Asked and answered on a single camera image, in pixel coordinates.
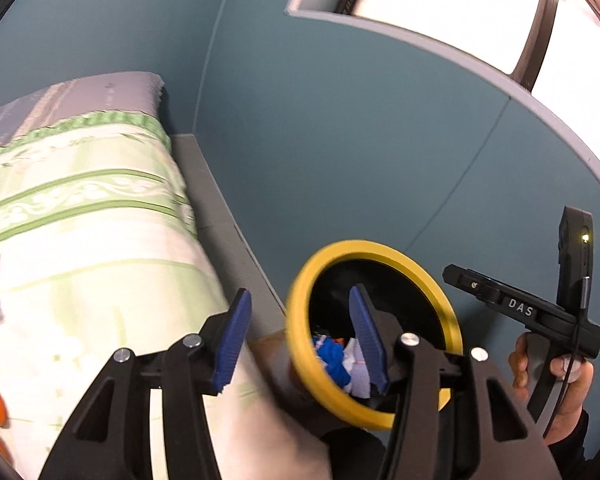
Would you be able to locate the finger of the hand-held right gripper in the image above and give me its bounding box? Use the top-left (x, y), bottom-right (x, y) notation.
top-left (442, 264), bottom-right (538, 320)

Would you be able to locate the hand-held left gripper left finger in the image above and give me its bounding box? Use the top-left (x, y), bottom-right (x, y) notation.
top-left (38, 287), bottom-right (253, 480)

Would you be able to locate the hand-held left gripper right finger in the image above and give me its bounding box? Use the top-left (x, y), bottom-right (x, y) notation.
top-left (349, 284), bottom-right (563, 480)

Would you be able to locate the white plastic bag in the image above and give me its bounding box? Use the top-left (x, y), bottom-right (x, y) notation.
top-left (341, 337), bottom-right (368, 393)

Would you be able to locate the blue plastic bag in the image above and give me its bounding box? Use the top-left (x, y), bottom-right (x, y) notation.
top-left (314, 337), bottom-right (353, 388)

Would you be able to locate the brown bin with yellow rim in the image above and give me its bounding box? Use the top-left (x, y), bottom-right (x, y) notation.
top-left (252, 240), bottom-right (463, 461)

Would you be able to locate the person's right forearm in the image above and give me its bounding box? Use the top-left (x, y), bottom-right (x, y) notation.
top-left (550, 407), bottom-right (600, 480)

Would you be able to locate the person's right hand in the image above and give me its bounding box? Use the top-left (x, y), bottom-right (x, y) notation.
top-left (509, 332), bottom-right (595, 445)

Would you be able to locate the window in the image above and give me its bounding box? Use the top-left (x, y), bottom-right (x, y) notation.
top-left (285, 0), bottom-right (600, 201)

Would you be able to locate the thin gripper cable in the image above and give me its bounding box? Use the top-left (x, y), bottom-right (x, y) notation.
top-left (542, 277), bottom-right (593, 438)

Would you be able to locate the grey bed frame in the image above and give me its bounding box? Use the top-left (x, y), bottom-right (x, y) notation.
top-left (172, 132), bottom-right (288, 341)

